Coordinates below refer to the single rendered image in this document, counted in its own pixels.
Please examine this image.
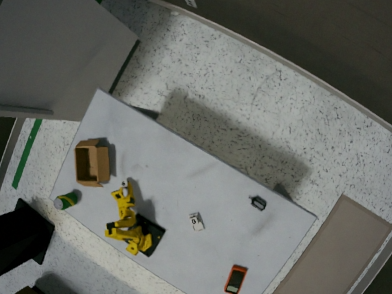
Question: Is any green drink can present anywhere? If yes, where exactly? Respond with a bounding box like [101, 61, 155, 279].
[53, 192, 78, 210]

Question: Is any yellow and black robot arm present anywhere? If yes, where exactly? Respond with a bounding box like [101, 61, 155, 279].
[105, 207, 152, 254]

